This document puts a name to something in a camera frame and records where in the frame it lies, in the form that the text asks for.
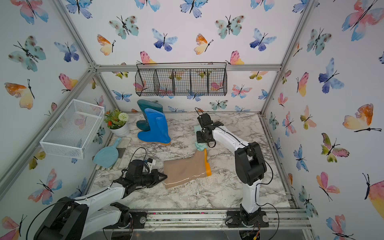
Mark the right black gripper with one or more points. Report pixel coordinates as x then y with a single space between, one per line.
199 139

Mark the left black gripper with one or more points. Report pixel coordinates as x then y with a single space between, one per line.
155 178

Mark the beige rubber boot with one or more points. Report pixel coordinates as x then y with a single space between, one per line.
182 171

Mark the blue rubber boot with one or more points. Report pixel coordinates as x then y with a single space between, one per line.
158 132

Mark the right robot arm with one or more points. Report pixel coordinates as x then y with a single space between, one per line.
250 165

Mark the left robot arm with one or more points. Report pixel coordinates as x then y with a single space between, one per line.
80 217

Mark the potted plant white pot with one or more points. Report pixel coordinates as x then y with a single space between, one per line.
117 122

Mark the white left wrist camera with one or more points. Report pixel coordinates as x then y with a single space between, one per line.
150 163

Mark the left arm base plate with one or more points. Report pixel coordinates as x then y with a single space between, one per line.
130 221

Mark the black wire wall basket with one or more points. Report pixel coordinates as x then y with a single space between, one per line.
181 79

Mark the white mesh wall basket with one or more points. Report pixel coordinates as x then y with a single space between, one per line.
73 130

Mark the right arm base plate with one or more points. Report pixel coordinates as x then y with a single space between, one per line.
242 219

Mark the aluminium front rail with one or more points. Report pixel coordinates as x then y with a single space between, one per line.
221 219

